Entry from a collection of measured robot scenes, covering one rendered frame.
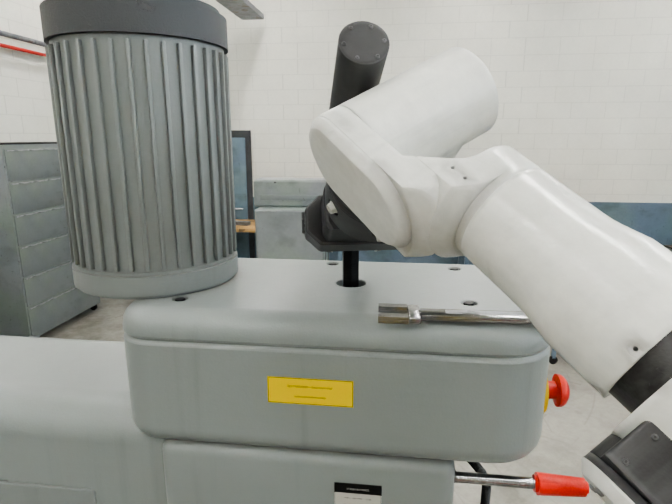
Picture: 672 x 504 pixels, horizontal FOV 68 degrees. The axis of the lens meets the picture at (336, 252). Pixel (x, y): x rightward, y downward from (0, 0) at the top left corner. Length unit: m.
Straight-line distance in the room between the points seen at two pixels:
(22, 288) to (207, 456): 5.14
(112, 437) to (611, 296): 0.57
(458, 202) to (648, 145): 7.54
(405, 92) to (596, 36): 7.29
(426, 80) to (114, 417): 0.52
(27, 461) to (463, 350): 0.54
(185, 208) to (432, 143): 0.33
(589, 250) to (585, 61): 7.29
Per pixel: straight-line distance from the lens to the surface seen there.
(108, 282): 0.60
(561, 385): 0.68
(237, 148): 7.39
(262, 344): 0.52
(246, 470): 0.62
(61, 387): 0.73
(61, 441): 0.71
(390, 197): 0.28
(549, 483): 0.62
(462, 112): 0.35
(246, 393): 0.55
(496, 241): 0.27
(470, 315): 0.51
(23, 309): 5.77
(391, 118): 0.32
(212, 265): 0.61
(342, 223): 0.43
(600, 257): 0.25
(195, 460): 0.63
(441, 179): 0.28
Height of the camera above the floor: 2.07
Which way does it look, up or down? 13 degrees down
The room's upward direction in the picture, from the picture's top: straight up
